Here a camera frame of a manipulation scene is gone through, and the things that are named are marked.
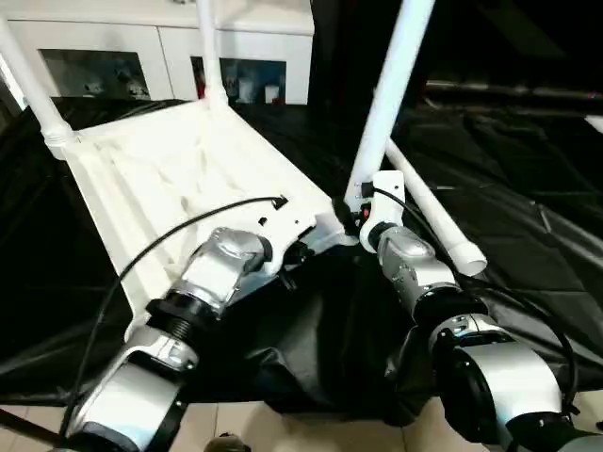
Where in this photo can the white plastic table top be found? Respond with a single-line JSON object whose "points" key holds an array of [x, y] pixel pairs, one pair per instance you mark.
{"points": [[165, 155]]}

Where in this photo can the black plastic mat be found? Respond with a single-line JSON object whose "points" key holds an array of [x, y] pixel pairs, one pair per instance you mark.
{"points": [[518, 212]]}

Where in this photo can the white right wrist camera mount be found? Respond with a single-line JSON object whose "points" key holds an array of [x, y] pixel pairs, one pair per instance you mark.
{"points": [[388, 202]]}

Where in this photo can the red box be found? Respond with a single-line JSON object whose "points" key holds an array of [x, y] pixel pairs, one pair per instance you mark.
{"points": [[201, 82]]}

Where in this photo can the dark rounded robot foot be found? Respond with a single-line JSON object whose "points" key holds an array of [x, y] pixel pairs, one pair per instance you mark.
{"points": [[226, 445]]}

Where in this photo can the white plastic table leg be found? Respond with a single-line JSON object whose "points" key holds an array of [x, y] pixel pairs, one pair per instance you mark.
{"points": [[209, 47], [391, 85], [33, 85], [438, 207]]}

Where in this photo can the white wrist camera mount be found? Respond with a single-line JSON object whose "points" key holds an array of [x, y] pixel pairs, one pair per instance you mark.
{"points": [[287, 226], [388, 202]]}

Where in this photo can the black metal table foot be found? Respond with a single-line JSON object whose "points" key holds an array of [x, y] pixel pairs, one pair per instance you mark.
{"points": [[33, 426]]}

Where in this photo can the white blue carton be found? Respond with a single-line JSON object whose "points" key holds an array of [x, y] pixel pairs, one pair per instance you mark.
{"points": [[271, 93]]}

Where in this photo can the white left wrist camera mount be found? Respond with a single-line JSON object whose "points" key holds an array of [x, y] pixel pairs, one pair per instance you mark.
{"points": [[287, 226]]}

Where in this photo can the large black box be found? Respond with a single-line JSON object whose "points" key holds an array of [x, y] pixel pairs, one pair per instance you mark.
{"points": [[471, 37]]}

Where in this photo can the white glass-door cabinet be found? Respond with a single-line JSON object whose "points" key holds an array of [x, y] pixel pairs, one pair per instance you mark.
{"points": [[165, 28]]}

